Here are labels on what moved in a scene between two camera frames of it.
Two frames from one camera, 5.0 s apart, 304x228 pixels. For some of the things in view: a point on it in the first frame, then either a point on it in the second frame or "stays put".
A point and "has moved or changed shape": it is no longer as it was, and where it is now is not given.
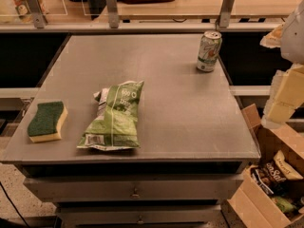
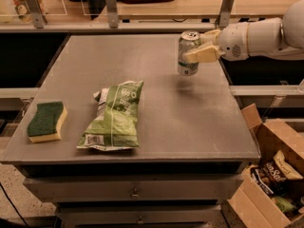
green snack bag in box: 285,204 stays put
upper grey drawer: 132,188 stays put
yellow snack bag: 288,170 stays put
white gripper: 294,38 -> 233,42
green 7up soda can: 209,50 has moved or changed shape
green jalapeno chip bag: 115,125 stays put
